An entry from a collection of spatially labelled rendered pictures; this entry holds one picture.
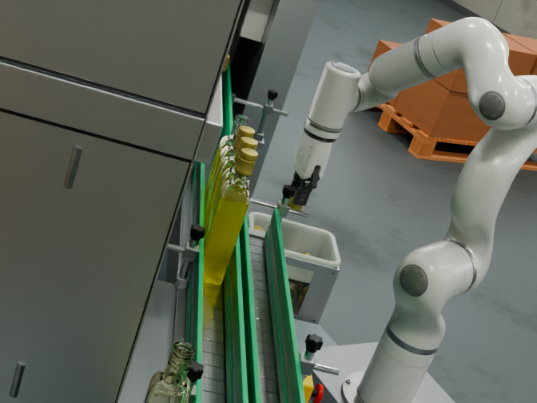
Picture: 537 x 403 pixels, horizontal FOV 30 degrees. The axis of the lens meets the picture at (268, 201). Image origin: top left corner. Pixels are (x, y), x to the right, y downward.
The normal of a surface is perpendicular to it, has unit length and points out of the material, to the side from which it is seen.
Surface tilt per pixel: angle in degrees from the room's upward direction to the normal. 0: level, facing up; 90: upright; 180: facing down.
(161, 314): 0
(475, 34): 59
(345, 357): 2
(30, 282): 90
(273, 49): 90
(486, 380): 0
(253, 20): 90
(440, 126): 90
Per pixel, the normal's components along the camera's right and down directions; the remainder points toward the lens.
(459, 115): 0.47, 0.50
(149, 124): 0.05, 0.43
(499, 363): 0.31, -0.86
